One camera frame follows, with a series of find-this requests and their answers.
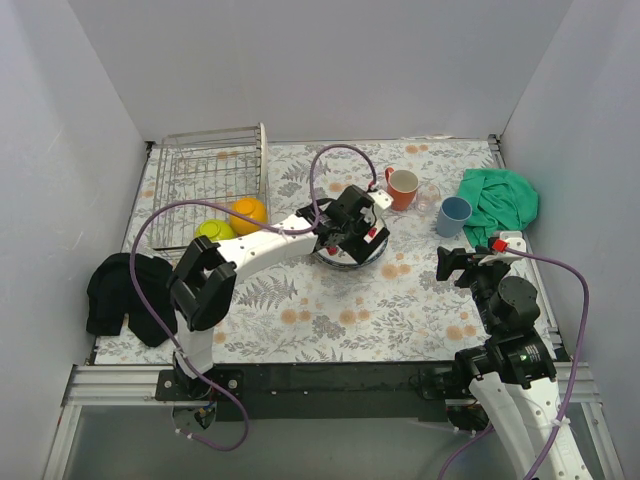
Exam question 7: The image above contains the white teal rimmed plate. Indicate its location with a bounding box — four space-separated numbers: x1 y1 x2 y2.
314 239 388 270

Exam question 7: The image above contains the orange mug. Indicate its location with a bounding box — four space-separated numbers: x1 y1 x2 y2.
385 167 419 211

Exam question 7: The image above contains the light blue cup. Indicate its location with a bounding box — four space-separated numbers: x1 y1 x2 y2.
436 196 473 238

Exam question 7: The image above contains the yellow orange bowl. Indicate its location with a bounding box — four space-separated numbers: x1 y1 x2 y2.
229 197 268 236

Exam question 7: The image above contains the clear plastic glass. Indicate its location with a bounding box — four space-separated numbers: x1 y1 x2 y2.
414 182 441 213

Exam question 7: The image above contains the lime green bowl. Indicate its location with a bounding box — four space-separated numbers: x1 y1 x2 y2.
194 219 236 242

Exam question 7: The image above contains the white black striped plate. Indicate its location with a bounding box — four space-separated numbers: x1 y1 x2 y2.
256 122 268 195

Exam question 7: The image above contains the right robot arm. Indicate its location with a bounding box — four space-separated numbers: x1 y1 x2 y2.
436 232 592 479

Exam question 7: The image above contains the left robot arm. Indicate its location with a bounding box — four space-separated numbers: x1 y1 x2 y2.
168 185 392 400

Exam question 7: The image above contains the green cloth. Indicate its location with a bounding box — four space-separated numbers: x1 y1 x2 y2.
457 169 539 247

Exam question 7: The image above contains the black cloth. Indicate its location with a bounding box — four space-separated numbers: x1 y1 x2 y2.
86 253 177 347

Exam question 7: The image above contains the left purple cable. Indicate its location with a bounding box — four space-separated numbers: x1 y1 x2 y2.
129 143 379 451

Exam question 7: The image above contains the purple cable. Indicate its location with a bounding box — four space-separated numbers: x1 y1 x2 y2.
129 143 379 451
439 239 591 480

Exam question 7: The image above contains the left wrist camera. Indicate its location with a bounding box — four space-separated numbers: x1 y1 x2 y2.
361 190 392 243

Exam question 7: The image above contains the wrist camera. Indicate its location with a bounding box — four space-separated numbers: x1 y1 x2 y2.
361 190 392 243
479 231 527 265

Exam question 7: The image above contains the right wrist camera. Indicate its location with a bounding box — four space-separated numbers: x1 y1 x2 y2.
479 231 527 265

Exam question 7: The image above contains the metal wire dish rack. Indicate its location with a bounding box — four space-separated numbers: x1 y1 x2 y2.
149 124 266 252

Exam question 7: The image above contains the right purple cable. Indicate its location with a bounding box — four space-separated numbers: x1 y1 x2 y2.
439 239 591 480

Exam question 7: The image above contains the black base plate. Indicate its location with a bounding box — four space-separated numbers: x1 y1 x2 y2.
154 360 474 421

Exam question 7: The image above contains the aluminium frame rail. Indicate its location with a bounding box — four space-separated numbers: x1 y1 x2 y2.
42 363 626 480

